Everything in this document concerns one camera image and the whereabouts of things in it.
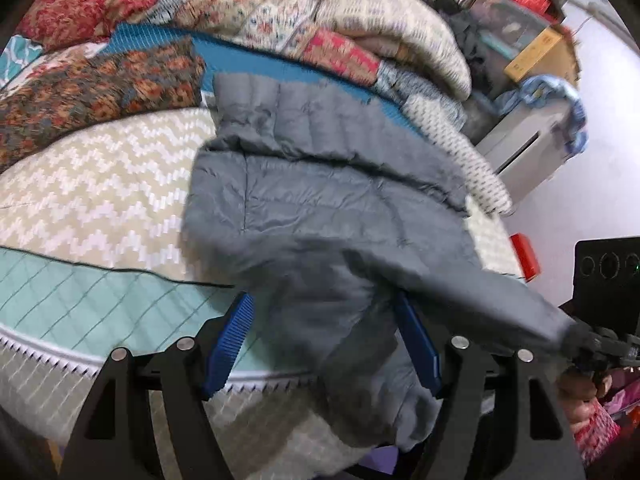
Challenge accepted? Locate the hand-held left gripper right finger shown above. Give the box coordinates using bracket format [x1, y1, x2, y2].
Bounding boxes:
[395, 291, 586, 480]

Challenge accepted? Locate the pink printed clothing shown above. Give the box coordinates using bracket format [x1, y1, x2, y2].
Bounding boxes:
[575, 375, 640, 468]

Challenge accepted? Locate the grey puffer jacket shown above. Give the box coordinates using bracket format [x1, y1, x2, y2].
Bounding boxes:
[180, 71, 581, 453]

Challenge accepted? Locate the dark clothes pile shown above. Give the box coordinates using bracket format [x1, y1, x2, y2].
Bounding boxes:
[435, 0, 501, 101]

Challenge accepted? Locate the red patterned quilt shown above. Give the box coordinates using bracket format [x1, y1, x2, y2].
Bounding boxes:
[20, 0, 261, 51]

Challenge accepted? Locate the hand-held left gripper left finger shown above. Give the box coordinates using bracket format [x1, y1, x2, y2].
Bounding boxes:
[60, 292, 256, 480]

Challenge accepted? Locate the white cabinet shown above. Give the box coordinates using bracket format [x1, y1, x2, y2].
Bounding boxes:
[475, 95, 581, 191]

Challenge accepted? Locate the cardboard box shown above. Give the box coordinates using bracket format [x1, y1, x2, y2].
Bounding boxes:
[504, 25, 581, 83]

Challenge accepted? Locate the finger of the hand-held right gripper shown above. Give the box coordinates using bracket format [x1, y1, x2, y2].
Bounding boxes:
[565, 322, 640, 377]

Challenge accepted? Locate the cream quilt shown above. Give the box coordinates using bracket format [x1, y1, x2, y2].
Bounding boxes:
[317, 0, 473, 101]

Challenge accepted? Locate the light blue cloth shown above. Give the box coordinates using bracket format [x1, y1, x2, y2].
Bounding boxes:
[515, 74, 590, 153]

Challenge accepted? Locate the brown floral pillow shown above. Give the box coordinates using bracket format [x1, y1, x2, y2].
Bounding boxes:
[0, 35, 207, 173]

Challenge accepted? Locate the teal and white patterned pillow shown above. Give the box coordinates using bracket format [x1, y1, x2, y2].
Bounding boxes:
[0, 37, 46, 86]

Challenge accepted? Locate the purple cloth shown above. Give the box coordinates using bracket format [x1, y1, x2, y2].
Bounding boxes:
[345, 442, 416, 478]

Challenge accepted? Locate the floral patchwork quilt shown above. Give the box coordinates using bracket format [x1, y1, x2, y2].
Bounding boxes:
[170, 0, 468, 126]

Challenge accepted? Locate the person's right hand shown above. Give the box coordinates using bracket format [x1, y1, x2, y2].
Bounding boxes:
[557, 365, 613, 433]

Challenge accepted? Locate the small red box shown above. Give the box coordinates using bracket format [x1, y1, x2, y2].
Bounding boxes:
[510, 234, 542, 281]

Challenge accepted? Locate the white polka dot cloth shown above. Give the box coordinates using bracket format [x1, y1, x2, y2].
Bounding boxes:
[402, 95, 516, 216]

